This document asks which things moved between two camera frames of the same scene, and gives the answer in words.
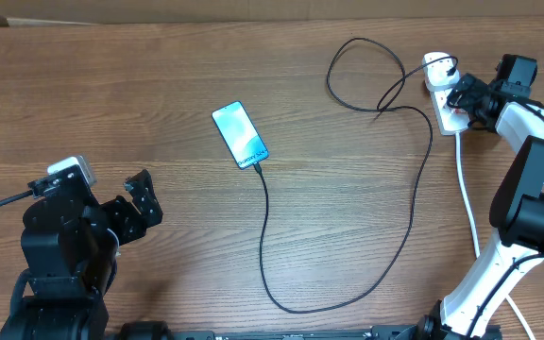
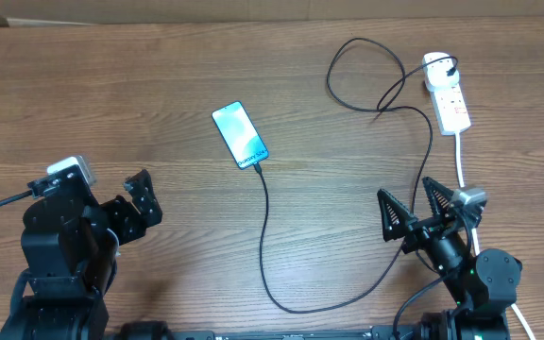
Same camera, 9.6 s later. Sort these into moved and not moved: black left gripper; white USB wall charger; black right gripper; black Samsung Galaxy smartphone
Moved: black right gripper
Not moved: black left gripper; white USB wall charger; black Samsung Galaxy smartphone
